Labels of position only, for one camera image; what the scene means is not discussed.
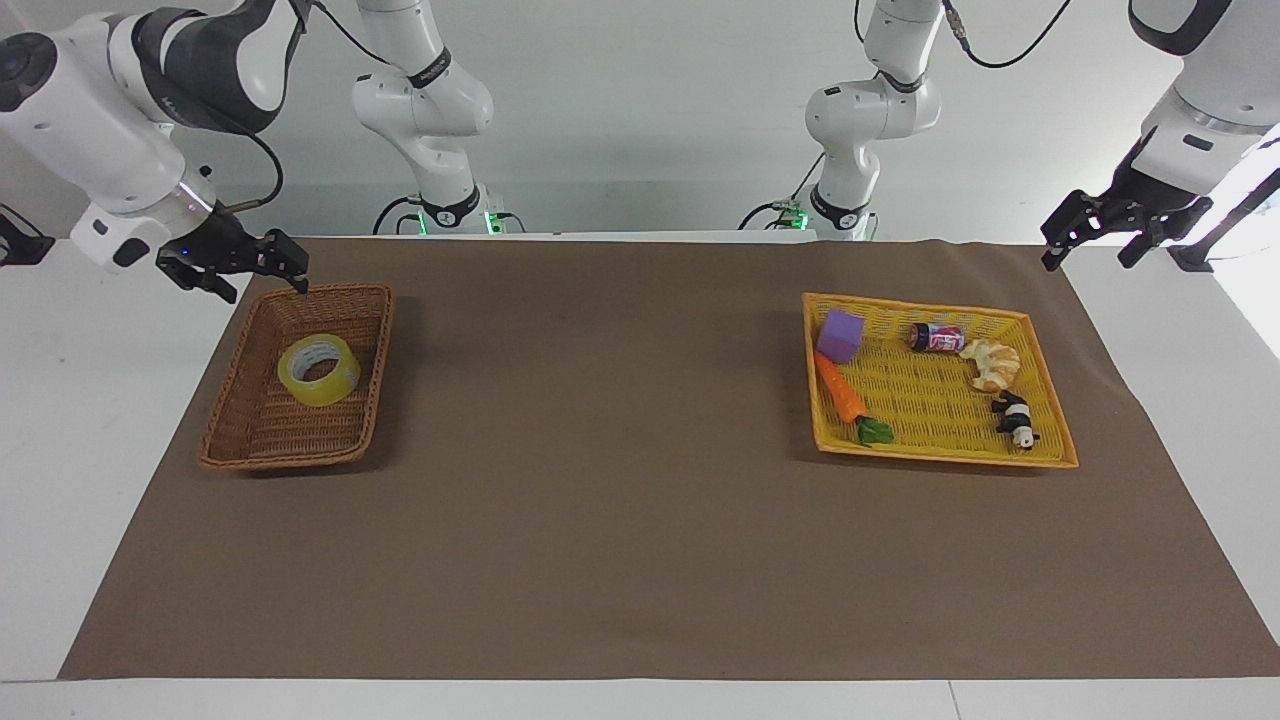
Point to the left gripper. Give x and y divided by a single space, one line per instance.
1150 190

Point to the small drink can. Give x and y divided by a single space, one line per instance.
936 338

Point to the toy croissant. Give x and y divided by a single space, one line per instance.
992 365

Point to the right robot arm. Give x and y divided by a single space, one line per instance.
90 120

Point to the brown wicker basket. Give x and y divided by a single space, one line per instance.
300 420

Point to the purple cube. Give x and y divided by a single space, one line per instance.
840 335

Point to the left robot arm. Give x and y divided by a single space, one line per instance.
870 110

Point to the orange toy carrot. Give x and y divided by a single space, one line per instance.
840 392

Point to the yellow tape roll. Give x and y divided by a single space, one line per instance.
318 370

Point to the black white panda toy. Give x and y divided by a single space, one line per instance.
1016 418

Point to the black stand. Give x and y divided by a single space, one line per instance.
1225 225
20 240

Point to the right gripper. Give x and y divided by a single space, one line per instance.
212 245

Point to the yellow plastic basket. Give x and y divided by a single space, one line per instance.
930 410

